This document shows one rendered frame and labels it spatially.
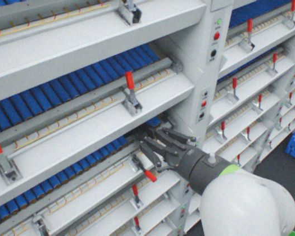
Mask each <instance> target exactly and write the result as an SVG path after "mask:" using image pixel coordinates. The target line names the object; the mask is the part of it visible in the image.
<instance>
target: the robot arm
mask: <svg viewBox="0 0 295 236"><path fill-rule="evenodd" d="M167 132H168V133H167ZM130 133H131V134H132V135H134V136H135V138H136V140H138V141H139V146H140V150H141V151H142V153H143V154H144V155H145V156H146V157H147V158H148V159H149V160H150V161H151V162H152V163H153V164H154V165H155V168H156V171H157V172H158V173H161V172H162V170H163V169H169V170H174V171H176V172H177V173H178V174H179V175H180V176H181V177H182V178H184V179H185V180H186V181H188V182H189V186H190V188H191V189H192V190H194V191H195V192H196V193H198V194H199V195H200V196H201V201H200V204H199V212H200V216H201V220H202V226H203V231H204V234H205V236H288V235H289V234H290V233H291V232H292V230H293V229H294V226H295V202H294V200H293V197H292V196H291V195H290V194H289V192H288V191H287V190H286V189H285V188H284V187H282V186H281V185H280V184H278V183H276V182H274V181H272V180H267V179H264V178H261V177H259V176H257V175H254V174H251V173H249V172H248V171H245V170H243V169H242V168H240V167H238V166H237V165H235V164H233V163H231V162H229V161H228V160H226V159H224V158H222V157H221V156H219V155H217V154H216V153H214V152H211V153H206V152H204V151H203V150H201V149H199V148H196V137H191V136H186V135H184V134H182V133H180V132H177V131H174V130H172V129H169V128H166V127H163V128H162V129H156V128H154V127H152V126H151V125H147V124H145V123H142V124H140V125H139V126H138V127H136V128H134V129H132V130H131V131H130ZM149 137H150V138H149ZM154 139H156V140H159V141H160V142H162V143H163V144H164V145H165V146H163V145H160V144H159V143H157V142H156V141H154ZM155 153H156V154H159V155H160V156H162V157H163V158H164V159H165V160H166V161H167V162H164V161H163V160H162V159H160V158H159V157H158V155H156V154H155Z"/></svg>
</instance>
